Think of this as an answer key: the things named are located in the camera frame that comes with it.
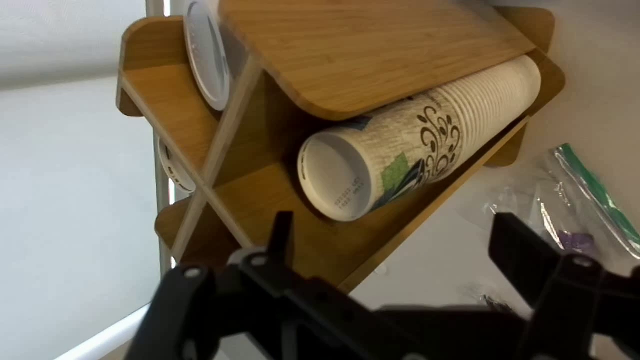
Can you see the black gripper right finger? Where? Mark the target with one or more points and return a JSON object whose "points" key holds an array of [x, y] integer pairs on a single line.
{"points": [[572, 297]]}

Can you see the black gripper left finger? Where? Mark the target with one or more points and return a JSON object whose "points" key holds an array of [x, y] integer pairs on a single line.
{"points": [[194, 308]]}

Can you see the wooden coffee cup holder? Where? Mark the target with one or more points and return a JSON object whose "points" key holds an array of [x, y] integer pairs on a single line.
{"points": [[309, 64]]}

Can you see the clear zip bag green seal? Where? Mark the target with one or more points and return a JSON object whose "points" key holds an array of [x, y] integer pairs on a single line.
{"points": [[561, 201]]}

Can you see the stack of patterned paper cups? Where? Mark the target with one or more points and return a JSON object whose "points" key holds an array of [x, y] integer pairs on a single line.
{"points": [[367, 162]]}

